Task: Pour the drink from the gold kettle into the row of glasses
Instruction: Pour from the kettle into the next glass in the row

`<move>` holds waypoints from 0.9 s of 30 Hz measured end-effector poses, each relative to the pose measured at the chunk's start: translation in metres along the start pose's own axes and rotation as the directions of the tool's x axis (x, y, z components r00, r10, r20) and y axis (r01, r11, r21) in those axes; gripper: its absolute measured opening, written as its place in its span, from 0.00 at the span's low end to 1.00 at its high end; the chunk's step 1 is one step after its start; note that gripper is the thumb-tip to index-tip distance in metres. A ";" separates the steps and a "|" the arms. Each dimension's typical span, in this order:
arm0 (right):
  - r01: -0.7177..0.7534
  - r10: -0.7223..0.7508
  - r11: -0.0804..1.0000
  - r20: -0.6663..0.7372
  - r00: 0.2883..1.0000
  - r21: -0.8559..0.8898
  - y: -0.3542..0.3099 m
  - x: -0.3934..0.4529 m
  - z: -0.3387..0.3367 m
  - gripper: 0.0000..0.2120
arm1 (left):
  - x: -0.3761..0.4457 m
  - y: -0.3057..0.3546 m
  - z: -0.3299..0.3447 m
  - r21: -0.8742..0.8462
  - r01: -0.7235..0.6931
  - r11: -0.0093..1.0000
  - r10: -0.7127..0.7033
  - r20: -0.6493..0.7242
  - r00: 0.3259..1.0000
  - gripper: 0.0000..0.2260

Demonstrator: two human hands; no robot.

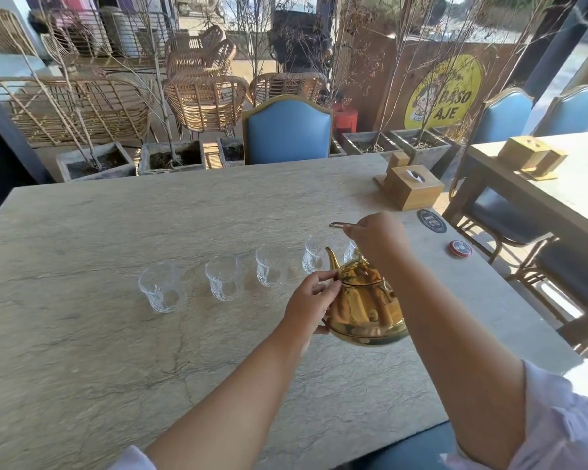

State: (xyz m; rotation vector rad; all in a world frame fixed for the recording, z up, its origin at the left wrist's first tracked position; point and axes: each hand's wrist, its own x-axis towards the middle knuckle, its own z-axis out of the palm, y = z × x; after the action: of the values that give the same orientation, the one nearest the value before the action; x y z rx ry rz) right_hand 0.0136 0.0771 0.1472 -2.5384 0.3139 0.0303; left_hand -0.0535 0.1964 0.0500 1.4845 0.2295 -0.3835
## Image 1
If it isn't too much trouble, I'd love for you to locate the person's right hand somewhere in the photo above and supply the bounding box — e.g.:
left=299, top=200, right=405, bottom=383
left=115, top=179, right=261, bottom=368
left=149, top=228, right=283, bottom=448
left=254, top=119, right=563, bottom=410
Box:
left=342, top=212, right=413, bottom=275

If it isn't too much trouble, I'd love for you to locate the person's left hand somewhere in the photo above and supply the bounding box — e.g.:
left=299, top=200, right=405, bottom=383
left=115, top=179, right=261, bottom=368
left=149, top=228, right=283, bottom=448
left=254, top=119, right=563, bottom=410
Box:
left=282, top=269, right=343, bottom=336

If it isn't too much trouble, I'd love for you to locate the gold metal kettle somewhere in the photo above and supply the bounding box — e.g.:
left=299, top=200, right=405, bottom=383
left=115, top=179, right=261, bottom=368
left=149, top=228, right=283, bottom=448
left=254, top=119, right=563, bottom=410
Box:
left=323, top=221, right=410, bottom=346

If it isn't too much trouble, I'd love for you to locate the person's left forearm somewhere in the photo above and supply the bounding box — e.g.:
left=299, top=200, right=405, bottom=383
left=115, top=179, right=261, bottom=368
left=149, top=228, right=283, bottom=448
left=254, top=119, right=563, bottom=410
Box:
left=144, top=313, right=315, bottom=470

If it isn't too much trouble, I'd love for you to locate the person's right forearm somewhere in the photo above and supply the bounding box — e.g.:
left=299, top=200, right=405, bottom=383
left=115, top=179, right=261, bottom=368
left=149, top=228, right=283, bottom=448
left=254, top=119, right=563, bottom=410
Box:
left=372, top=261, right=528, bottom=470

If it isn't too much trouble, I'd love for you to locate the wooden tissue box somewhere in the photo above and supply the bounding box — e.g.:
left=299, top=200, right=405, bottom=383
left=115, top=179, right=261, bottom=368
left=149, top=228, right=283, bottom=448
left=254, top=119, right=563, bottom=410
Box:
left=383, top=165, right=445, bottom=212
left=497, top=136, right=552, bottom=173

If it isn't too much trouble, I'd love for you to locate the wooden menu holder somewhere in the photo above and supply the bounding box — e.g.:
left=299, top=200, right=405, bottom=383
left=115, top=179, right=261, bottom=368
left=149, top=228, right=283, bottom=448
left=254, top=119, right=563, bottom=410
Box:
left=373, top=152, right=411, bottom=189
left=529, top=149, right=568, bottom=182

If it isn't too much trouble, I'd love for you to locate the round dark table sticker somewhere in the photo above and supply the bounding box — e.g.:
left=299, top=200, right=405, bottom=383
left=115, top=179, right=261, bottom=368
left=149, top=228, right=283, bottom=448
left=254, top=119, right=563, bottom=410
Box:
left=416, top=208, right=448, bottom=235

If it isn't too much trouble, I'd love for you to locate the grey concrete planter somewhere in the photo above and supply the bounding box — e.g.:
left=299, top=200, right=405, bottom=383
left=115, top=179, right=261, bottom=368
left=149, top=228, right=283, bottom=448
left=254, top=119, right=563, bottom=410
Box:
left=56, top=141, right=137, bottom=183
left=216, top=136, right=246, bottom=168
left=340, top=130, right=403, bottom=157
left=138, top=140, right=206, bottom=175
left=389, top=127, right=452, bottom=173

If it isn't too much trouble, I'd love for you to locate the red plastic stool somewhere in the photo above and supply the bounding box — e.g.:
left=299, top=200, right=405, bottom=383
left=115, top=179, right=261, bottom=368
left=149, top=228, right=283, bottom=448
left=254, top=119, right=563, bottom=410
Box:
left=330, top=103, right=360, bottom=138

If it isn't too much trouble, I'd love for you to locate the blue padded wooden chair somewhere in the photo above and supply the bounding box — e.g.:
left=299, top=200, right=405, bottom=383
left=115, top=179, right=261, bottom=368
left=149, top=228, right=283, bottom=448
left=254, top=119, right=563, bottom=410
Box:
left=241, top=95, right=334, bottom=166
left=447, top=87, right=555, bottom=266
left=533, top=84, right=588, bottom=138
left=506, top=235, right=588, bottom=355

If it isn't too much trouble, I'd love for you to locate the rattan armchair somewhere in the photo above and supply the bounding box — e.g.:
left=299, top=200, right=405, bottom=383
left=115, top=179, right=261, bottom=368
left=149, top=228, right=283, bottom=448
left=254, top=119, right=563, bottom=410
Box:
left=248, top=71, right=328, bottom=107
left=166, top=39, right=237, bottom=79
left=162, top=74, right=250, bottom=141
left=175, top=24, right=226, bottom=52

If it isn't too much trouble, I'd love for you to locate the round yellow sign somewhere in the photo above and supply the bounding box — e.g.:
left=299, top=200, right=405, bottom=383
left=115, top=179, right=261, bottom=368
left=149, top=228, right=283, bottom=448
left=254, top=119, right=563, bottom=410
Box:
left=404, top=54, right=486, bottom=131

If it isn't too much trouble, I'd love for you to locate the large black pot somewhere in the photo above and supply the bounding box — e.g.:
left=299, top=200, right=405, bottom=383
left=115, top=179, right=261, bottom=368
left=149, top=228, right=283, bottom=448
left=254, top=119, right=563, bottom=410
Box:
left=269, top=9, right=332, bottom=75

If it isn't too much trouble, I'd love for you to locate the white shirt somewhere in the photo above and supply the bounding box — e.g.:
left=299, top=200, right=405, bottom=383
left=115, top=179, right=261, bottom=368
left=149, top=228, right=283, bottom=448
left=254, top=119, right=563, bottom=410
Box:
left=109, top=359, right=588, bottom=470

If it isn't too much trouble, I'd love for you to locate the wide rattan sofa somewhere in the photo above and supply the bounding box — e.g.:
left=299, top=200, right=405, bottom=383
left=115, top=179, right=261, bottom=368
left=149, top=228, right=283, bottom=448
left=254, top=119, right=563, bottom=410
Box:
left=0, top=74, right=152, bottom=148

